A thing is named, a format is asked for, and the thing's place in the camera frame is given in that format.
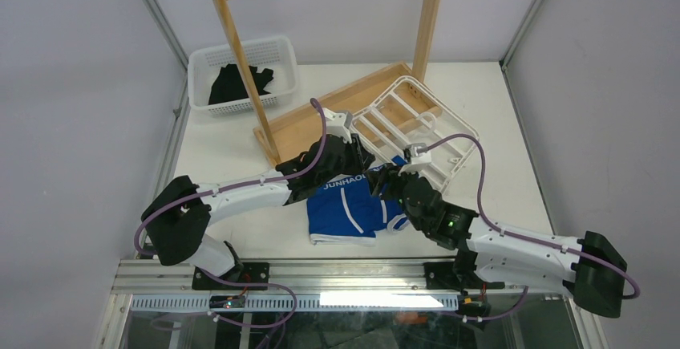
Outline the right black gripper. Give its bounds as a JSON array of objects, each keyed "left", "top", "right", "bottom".
[{"left": 363, "top": 164, "right": 425, "bottom": 233}]

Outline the blue boxer underwear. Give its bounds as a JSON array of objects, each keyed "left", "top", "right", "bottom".
[{"left": 306, "top": 174, "right": 410, "bottom": 246}]

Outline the white plastic clip hanger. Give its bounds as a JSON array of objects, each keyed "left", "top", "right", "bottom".
[{"left": 351, "top": 76, "right": 480, "bottom": 192}]

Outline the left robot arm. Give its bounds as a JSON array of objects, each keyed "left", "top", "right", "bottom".
[{"left": 141, "top": 134, "right": 376, "bottom": 290}]

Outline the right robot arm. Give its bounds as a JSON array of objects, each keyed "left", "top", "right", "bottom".
[{"left": 366, "top": 164, "right": 627, "bottom": 319}]

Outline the black garment in basket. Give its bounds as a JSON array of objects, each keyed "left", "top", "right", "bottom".
[{"left": 208, "top": 63, "right": 274, "bottom": 105}]

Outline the white perforated plastic basket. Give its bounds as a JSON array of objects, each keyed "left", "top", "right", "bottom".
[{"left": 187, "top": 35, "right": 300, "bottom": 118}]

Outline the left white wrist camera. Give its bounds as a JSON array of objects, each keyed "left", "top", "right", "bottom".
[{"left": 322, "top": 108, "right": 353, "bottom": 144}]

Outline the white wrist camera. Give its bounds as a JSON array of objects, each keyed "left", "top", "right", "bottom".
[
  {"left": 399, "top": 143, "right": 432, "bottom": 176},
  {"left": 322, "top": 108, "right": 353, "bottom": 144}
]

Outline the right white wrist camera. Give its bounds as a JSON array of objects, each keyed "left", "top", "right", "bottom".
[{"left": 399, "top": 143, "right": 432, "bottom": 176}]

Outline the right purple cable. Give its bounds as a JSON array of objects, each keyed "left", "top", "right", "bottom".
[{"left": 424, "top": 133, "right": 642, "bottom": 322}]

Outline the purple cable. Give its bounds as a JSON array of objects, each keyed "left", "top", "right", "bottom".
[
  {"left": 132, "top": 97, "right": 298, "bottom": 349},
  {"left": 424, "top": 133, "right": 642, "bottom": 322}
]

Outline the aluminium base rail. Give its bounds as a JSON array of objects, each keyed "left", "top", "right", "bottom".
[{"left": 111, "top": 257, "right": 463, "bottom": 312}]

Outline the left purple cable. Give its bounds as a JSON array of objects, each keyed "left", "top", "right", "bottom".
[{"left": 132, "top": 97, "right": 298, "bottom": 349}]

